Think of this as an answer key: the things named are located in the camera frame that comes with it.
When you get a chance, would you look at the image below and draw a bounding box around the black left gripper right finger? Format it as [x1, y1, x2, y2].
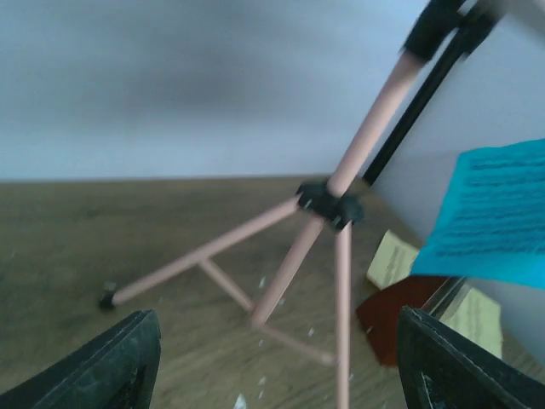
[397, 307, 544, 409]

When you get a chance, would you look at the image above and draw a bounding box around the pink tripod music stand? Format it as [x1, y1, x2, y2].
[98, 0, 512, 409]

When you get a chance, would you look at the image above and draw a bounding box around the blue sheet music booklet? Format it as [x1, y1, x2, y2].
[410, 140, 544, 288]

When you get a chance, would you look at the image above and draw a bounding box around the red-brown wooden metronome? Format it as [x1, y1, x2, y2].
[356, 276, 448, 367]

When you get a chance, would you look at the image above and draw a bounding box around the yellow sheet music page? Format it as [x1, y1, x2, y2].
[356, 230, 503, 367]

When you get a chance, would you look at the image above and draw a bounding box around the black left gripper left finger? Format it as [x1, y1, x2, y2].
[1, 310, 161, 409]

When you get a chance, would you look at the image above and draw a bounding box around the black frame post right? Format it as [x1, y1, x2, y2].
[362, 14, 497, 186]

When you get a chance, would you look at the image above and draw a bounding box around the clear plastic metronome cover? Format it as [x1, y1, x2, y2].
[422, 277, 469, 320]

